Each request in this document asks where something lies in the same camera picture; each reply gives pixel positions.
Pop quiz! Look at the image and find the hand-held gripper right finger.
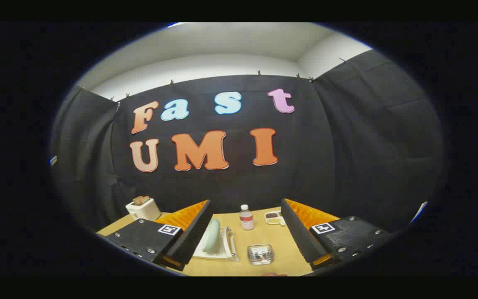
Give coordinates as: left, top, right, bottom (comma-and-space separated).
281, 199, 393, 270

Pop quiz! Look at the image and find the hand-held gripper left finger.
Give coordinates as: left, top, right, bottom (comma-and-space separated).
105, 199, 214, 271

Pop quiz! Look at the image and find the light green plate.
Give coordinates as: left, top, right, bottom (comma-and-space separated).
202, 219, 221, 254

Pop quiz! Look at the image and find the white wire dish rack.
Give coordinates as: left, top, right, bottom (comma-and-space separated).
192, 226, 239, 262

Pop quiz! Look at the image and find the small metal wire basket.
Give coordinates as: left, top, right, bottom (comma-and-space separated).
247, 244, 275, 265

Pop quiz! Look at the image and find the white divided tray with beans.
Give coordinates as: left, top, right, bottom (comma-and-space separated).
264, 211, 286, 226

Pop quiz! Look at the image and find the white toaster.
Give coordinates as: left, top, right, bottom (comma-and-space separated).
125, 198, 161, 221

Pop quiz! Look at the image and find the clear plastic water bottle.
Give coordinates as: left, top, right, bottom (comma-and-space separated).
239, 204, 255, 230

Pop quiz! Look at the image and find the black backdrop cloth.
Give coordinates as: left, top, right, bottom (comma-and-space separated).
50, 50, 445, 233

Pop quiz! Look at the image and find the white and blue object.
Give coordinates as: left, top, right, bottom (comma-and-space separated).
410, 201, 429, 224

